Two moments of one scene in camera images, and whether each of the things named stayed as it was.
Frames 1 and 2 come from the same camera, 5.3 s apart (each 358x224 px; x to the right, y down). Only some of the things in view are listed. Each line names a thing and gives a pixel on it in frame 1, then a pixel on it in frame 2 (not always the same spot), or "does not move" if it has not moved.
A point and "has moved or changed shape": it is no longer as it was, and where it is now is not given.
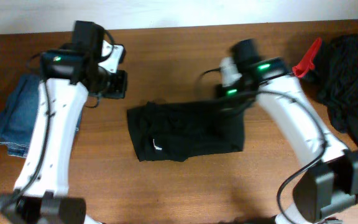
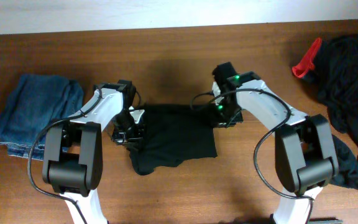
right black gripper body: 234,95 → 226,114
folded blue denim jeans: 15,122 does not move
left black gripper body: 117,84 → 126,137
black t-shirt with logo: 165,131 has moved or changed shape
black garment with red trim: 342,73 does not move
